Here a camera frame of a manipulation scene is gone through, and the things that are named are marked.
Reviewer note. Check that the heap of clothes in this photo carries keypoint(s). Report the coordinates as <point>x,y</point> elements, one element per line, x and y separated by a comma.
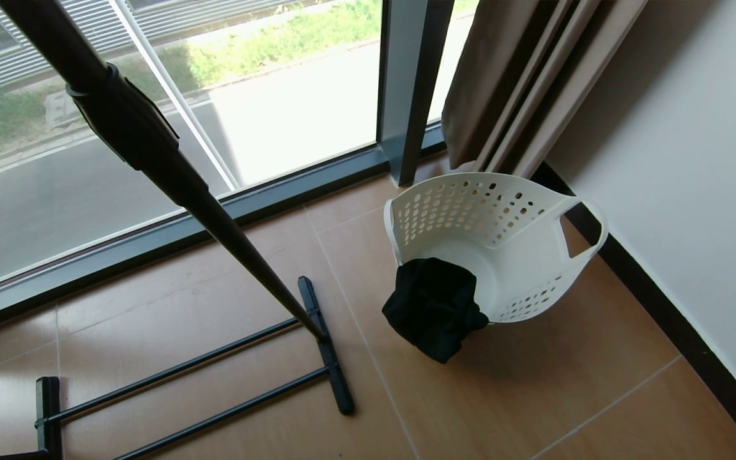
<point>435,306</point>

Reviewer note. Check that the white laundry basket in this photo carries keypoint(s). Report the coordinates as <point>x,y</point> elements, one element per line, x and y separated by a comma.
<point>521,223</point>

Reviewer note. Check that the black clothes rack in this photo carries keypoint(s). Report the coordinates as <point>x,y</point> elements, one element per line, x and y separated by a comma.
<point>131,128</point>

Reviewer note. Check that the brown curtain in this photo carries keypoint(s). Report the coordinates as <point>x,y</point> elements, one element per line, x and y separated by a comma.
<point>502,76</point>

